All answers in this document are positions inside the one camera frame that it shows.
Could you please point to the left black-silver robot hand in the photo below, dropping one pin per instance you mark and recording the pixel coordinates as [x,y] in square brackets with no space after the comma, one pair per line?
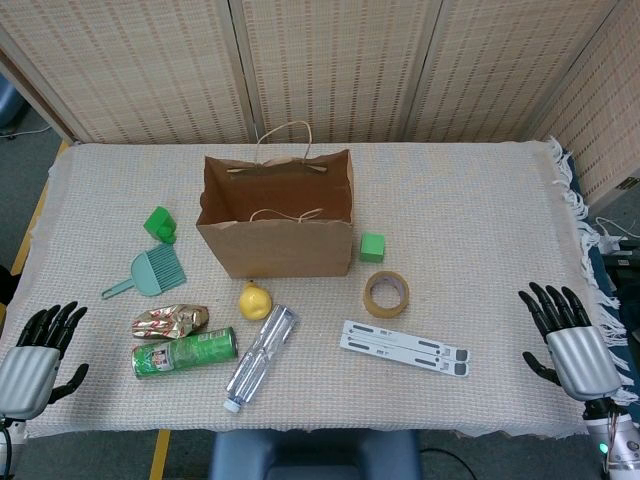
[30,380]

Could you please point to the black box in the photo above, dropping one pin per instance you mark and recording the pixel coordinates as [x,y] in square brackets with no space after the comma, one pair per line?
[625,275]

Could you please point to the teal plastic brush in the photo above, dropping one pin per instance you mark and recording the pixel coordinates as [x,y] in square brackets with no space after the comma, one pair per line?
[155,272]

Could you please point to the clear plastic water bottle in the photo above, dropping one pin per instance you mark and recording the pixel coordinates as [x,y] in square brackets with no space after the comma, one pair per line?
[260,350]

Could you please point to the brown paper bag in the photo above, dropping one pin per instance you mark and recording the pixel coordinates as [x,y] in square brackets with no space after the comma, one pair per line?
[280,250]

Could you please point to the blue-grey office chair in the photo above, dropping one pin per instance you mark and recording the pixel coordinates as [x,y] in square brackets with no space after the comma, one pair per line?
[9,102]

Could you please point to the white power strip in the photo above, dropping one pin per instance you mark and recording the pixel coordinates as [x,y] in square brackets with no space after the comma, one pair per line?
[610,242]

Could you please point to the white folding laptop stand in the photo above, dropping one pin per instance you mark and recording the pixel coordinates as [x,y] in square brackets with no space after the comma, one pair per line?
[400,345]

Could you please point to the yellow pear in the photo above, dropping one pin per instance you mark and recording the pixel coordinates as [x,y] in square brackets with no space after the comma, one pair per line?
[255,302]

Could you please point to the green block with knob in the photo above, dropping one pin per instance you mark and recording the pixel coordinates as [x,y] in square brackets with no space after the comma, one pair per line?
[157,220]

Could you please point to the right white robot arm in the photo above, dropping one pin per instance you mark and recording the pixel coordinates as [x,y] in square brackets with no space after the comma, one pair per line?
[620,445]

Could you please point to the gold foil snack packet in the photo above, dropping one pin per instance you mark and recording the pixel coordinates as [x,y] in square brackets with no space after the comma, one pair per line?
[170,320]

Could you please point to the blue padded seat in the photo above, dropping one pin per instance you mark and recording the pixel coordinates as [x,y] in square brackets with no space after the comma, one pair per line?
[315,455]

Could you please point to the green chip can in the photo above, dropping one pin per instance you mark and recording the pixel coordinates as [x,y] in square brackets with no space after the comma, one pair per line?
[185,352]

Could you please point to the woven folding screen panel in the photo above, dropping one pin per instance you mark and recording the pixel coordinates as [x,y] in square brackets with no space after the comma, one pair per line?
[500,70]
[335,70]
[610,110]
[140,70]

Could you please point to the brass screen hinge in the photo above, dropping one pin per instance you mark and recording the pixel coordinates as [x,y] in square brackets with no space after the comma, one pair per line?
[629,183]

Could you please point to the beige woven tablecloth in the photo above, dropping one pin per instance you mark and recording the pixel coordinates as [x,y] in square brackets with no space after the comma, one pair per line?
[475,225]

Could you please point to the right black-silver robot hand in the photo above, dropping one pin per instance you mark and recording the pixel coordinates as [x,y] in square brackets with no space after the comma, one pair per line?
[582,360]

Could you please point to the green cube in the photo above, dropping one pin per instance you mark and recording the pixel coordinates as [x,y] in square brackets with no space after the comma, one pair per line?
[372,247]

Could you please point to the brown packing tape roll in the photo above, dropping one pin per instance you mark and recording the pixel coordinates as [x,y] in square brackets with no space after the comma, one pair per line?
[370,300]

